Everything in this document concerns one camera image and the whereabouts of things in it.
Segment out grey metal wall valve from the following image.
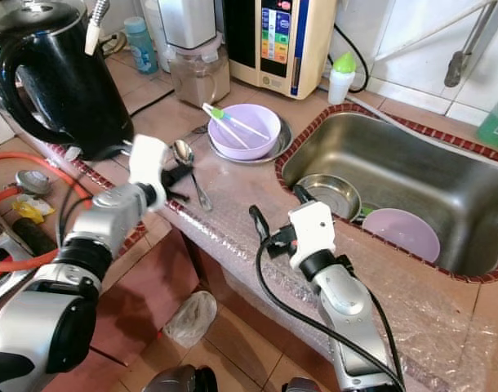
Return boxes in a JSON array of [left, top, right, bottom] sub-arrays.
[[443, 0, 498, 88]]

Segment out yellow wrapper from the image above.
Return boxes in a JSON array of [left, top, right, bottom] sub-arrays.
[[14, 196, 56, 225]]

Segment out clear jar with brown powder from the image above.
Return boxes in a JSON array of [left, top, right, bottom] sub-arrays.
[[169, 45, 230, 107]]

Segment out purple plastic plate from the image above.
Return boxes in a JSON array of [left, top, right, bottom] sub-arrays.
[[362, 207, 442, 264]]

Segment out stainless steel sink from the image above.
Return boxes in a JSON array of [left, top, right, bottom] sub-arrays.
[[278, 110, 498, 283]]

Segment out green dish soap bottle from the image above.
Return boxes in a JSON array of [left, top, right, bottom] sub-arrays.
[[478, 86, 498, 148]]

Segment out robot left leg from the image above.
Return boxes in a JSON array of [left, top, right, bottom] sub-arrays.
[[141, 363, 219, 392]]

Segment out orange gas hose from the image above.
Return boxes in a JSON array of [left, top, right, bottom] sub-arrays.
[[0, 151, 70, 274]]

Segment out small blue bottle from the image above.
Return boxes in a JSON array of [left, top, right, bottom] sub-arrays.
[[123, 16, 158, 74]]

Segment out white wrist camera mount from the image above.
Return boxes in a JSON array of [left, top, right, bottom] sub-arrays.
[[286, 202, 336, 270], [128, 135, 170, 212]]

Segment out beige water ionizer appliance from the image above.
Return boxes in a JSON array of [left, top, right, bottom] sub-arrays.
[[223, 0, 338, 100]]

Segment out grey gas regulator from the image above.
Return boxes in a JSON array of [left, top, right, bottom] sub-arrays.
[[14, 169, 50, 197]]

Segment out white bottle with green cap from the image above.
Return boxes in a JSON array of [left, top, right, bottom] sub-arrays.
[[327, 51, 358, 105]]

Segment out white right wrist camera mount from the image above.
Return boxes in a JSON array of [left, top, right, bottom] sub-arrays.
[[286, 202, 336, 270]]

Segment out robot leg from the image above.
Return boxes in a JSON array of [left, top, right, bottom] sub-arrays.
[[282, 377, 323, 392], [141, 363, 219, 392]]

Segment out steel gas stove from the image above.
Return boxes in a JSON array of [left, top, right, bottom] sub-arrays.
[[0, 229, 38, 307]]

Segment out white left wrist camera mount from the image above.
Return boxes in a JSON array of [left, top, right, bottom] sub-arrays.
[[128, 135, 170, 212]]

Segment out round steel plate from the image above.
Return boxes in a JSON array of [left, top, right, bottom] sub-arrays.
[[207, 121, 292, 166]]

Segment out black electric kettle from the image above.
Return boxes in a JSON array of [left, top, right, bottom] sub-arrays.
[[0, 2, 134, 162]]

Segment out clear bubble wrap sheet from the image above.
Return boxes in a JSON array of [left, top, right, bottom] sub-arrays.
[[159, 139, 498, 392]]

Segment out purple plastic bowl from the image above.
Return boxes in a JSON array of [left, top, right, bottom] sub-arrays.
[[207, 103, 282, 161]]

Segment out robot right leg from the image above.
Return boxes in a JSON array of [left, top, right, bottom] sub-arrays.
[[282, 377, 323, 392]]

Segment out white plastic container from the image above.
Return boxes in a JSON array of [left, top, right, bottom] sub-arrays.
[[141, 0, 162, 33]]

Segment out dark cylindrical roll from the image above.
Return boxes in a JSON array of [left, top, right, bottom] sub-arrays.
[[14, 219, 58, 256]]

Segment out flexible metal faucet spout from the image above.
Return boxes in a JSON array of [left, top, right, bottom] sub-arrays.
[[83, 0, 111, 56]]

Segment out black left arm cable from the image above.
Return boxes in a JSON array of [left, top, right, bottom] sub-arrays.
[[57, 171, 129, 246]]

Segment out small steel bowl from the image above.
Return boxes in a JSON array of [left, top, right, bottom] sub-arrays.
[[294, 173, 360, 221]]

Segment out crumpled clear plastic bag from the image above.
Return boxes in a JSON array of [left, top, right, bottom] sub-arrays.
[[163, 290, 217, 350]]

